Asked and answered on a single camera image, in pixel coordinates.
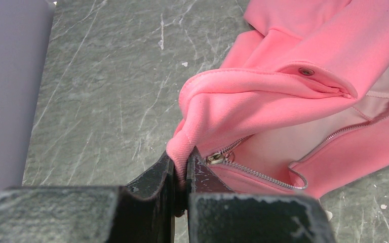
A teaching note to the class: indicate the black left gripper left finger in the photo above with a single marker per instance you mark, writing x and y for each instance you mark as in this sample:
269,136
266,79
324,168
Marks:
141,211

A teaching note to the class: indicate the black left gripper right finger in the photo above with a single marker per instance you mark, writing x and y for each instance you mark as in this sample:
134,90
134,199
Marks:
218,214

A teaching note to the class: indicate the pink zip-up jacket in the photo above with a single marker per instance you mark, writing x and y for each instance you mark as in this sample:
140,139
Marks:
301,102

